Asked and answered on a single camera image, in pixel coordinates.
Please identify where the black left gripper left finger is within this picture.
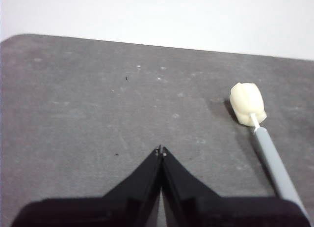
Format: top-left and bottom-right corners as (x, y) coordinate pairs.
(9, 144), (163, 227)

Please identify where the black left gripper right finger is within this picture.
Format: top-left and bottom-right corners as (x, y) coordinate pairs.
(161, 146), (312, 227)

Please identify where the cup brush grey handle cream sponge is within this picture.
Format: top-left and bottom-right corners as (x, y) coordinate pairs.
(229, 82), (311, 219)

